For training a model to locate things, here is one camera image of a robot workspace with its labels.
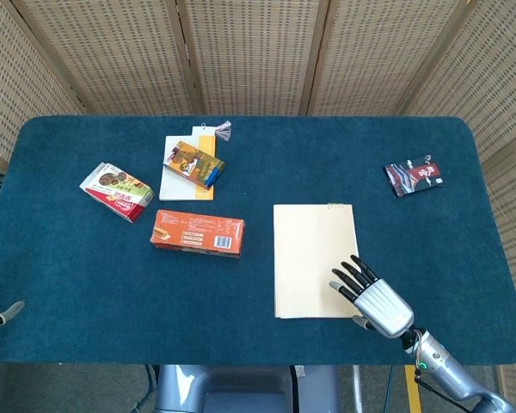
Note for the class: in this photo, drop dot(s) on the left black grey robot hand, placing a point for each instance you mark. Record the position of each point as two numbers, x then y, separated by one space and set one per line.
8 312

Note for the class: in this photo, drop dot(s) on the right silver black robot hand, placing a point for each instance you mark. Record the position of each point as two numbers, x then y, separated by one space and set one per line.
382 307

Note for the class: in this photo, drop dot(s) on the beige notebook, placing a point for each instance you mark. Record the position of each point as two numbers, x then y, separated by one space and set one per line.
309 258

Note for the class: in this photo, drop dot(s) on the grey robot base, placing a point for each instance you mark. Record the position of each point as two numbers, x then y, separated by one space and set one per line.
241 387

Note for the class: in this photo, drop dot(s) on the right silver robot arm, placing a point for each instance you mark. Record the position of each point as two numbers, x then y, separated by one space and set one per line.
447 365

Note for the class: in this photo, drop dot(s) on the silver metal pole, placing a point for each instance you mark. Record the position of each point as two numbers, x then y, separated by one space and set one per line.
358 389

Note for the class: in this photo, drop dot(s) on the white red cookie box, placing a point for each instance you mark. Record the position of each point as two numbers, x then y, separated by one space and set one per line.
116 191

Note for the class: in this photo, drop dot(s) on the blue felt table mat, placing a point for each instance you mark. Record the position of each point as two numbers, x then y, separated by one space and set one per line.
284 163

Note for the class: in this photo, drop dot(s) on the orange biscuit box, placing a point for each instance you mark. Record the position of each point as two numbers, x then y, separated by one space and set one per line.
198 232

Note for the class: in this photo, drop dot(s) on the white yellow notebook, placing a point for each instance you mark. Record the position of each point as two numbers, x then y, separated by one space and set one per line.
176 187

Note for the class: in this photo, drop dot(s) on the orange blue crayon box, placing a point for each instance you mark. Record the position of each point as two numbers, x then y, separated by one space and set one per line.
195 165

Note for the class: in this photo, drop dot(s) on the woven wicker folding screen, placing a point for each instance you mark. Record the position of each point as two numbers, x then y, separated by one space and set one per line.
249 51

